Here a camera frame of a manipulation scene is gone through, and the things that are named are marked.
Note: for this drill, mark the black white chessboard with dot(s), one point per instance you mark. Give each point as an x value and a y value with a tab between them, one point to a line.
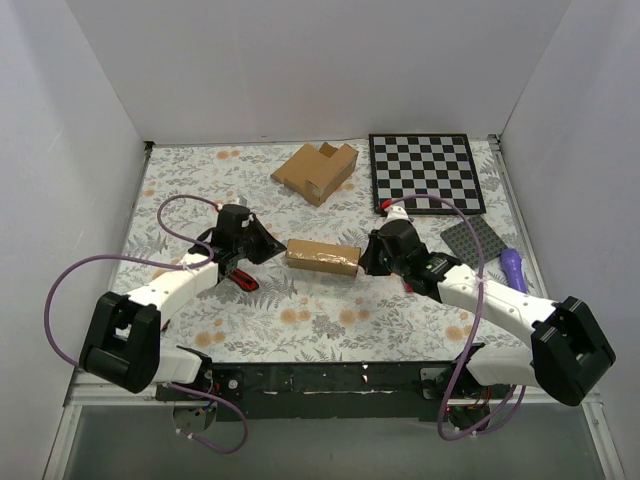
418	163

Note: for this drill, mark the purple toy microphone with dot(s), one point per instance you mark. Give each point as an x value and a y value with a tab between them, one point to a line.
511	264

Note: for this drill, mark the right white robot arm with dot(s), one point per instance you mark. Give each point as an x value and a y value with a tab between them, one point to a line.
564	351

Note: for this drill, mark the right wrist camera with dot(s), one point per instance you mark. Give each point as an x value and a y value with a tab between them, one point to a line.
394	212

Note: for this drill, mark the open brown cardboard box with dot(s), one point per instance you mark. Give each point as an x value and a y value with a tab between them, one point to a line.
315	173

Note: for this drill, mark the red black utility knife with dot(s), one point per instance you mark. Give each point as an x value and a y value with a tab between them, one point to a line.
244	281

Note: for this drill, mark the floral table mat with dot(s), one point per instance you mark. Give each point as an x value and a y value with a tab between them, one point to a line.
294	315

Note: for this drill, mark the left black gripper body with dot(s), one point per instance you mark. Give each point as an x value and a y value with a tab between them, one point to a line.
258	243

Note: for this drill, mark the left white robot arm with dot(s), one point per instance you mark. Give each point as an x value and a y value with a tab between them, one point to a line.
123	343

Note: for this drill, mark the brown cardboard box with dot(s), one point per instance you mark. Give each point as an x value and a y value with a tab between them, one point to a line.
322	257
315	173

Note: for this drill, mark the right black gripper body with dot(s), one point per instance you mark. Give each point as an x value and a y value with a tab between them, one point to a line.
375	253

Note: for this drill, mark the grey studded baseplate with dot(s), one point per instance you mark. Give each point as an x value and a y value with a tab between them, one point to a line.
462	243

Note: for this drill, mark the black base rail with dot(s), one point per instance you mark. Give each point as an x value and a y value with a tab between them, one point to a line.
326	390

